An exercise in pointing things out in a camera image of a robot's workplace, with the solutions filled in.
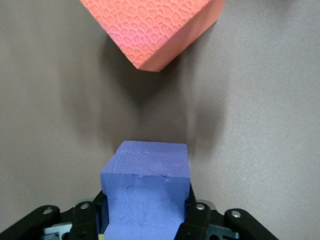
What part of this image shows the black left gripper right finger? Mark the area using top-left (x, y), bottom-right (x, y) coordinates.
top-left (176, 185), bottom-right (280, 240)

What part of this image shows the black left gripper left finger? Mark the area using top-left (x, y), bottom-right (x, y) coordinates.
top-left (0, 190), bottom-right (108, 240)

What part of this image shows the purple foam cube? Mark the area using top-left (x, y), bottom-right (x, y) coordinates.
top-left (99, 140), bottom-right (192, 240)

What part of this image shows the brown table cover sheet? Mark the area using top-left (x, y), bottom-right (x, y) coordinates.
top-left (0, 0), bottom-right (320, 240)

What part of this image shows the orange foam cube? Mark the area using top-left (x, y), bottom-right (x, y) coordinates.
top-left (79, 0), bottom-right (226, 74)

